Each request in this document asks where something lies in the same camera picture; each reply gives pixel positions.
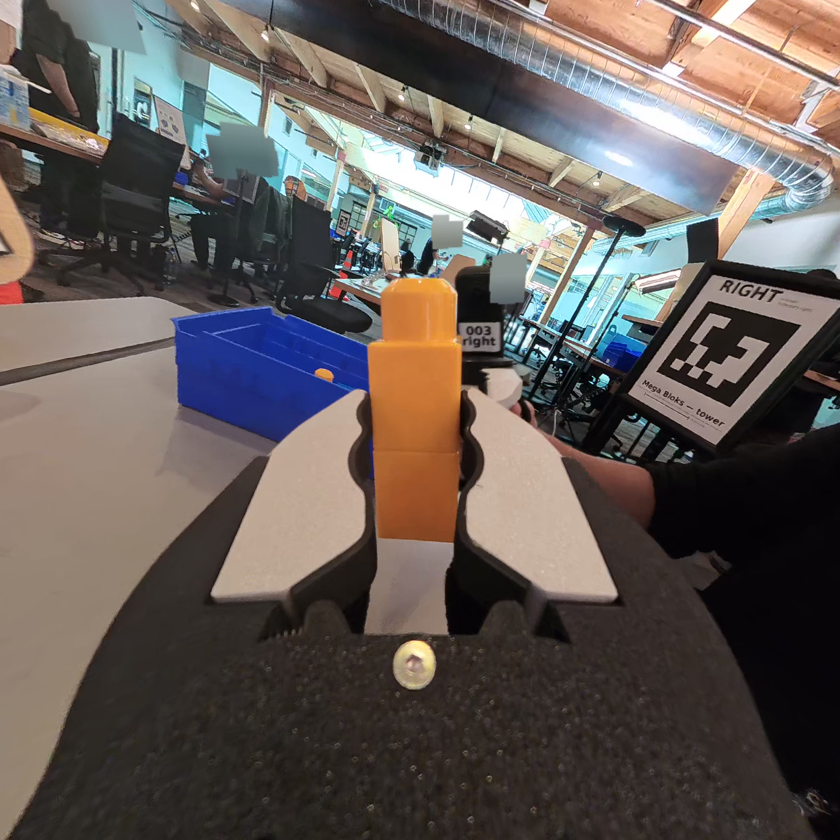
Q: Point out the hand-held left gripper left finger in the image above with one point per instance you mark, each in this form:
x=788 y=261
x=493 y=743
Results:
x=298 y=518

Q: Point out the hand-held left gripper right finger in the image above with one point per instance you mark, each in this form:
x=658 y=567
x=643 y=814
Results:
x=531 y=518

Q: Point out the orange traffic cone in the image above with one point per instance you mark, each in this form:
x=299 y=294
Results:
x=336 y=289
x=10 y=294

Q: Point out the blue plastic bin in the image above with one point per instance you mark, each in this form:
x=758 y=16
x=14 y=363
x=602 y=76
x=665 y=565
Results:
x=249 y=387

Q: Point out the black framed marker sign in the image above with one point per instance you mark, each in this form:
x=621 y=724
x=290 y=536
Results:
x=728 y=354

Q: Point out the wooden work table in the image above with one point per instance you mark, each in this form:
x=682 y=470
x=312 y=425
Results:
x=361 y=289

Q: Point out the ceiling projector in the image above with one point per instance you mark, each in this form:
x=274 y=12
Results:
x=430 y=156

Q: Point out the person's torso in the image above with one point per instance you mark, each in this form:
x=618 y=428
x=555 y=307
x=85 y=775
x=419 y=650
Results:
x=774 y=656

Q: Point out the person's right hand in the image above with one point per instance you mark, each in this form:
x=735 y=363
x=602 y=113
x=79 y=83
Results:
x=535 y=423

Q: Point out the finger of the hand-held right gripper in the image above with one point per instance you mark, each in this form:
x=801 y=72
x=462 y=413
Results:
x=505 y=384

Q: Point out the instruction sheet on white stand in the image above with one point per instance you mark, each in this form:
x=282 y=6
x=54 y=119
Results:
x=13 y=229

